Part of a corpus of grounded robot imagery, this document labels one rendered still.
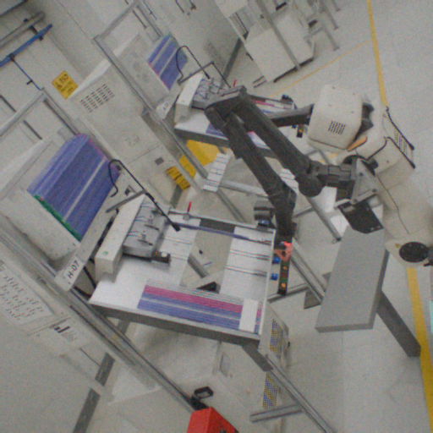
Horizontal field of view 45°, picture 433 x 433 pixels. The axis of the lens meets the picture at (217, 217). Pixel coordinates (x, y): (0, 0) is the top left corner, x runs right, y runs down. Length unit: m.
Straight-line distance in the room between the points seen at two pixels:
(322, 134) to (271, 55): 5.09
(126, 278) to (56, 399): 1.74
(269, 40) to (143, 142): 3.62
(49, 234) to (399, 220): 1.33
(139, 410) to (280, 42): 5.00
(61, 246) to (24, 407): 1.74
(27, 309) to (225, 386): 0.92
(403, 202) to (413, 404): 1.00
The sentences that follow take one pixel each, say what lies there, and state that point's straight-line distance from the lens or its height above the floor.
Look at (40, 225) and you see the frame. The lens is 2.18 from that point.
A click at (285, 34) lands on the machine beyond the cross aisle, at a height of 0.46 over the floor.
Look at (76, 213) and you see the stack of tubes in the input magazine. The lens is 2.26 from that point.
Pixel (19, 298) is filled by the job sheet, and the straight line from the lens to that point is 2.35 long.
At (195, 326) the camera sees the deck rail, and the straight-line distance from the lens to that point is 2.16.
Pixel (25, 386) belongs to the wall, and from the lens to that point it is 3.78.
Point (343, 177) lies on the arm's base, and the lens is 1.68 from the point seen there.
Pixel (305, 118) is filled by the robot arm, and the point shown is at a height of 1.26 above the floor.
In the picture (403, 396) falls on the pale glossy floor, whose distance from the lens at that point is 2.64.
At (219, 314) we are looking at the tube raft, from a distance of 2.20.
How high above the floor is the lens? 2.04
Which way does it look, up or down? 25 degrees down
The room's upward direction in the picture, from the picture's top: 39 degrees counter-clockwise
